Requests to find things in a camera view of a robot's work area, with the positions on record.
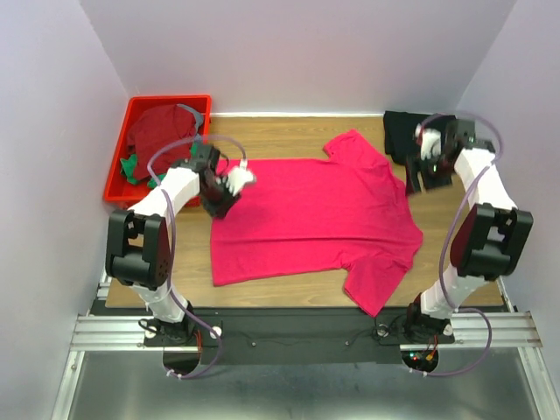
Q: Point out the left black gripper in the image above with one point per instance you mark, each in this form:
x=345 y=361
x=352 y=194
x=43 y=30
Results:
x=219 y=210

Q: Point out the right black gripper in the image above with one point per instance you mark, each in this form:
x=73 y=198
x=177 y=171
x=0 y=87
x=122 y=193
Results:
x=414 y=164

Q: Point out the pink t shirt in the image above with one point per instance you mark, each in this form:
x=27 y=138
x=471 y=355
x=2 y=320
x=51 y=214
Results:
x=347 y=211

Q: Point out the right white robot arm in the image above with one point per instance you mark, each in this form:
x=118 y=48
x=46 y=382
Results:
x=488 y=233

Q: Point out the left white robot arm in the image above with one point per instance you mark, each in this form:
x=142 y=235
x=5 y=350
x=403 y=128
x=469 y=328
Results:
x=142 y=239

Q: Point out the folded black t shirt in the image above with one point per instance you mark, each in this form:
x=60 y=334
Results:
x=400 y=134

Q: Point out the grey t shirt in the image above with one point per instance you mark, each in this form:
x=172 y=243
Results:
x=198 y=118

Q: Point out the dark red t shirt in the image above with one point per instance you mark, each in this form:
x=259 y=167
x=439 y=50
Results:
x=160 y=124

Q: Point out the green t shirt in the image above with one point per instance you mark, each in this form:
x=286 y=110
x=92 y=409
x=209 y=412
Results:
x=135 y=167

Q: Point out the red plastic bin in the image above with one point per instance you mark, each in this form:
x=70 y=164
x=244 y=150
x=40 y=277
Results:
x=118 y=191

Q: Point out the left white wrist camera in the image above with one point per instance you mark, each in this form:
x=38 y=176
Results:
x=239 y=177

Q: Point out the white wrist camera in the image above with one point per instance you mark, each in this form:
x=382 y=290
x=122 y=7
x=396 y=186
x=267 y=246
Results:
x=239 y=177
x=429 y=141

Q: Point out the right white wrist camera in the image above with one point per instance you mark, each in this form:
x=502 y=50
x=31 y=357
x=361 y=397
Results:
x=429 y=141

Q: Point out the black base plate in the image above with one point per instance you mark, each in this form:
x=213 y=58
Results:
x=271 y=336

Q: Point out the aluminium frame rail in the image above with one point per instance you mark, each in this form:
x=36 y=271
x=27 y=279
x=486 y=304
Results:
x=494 y=370

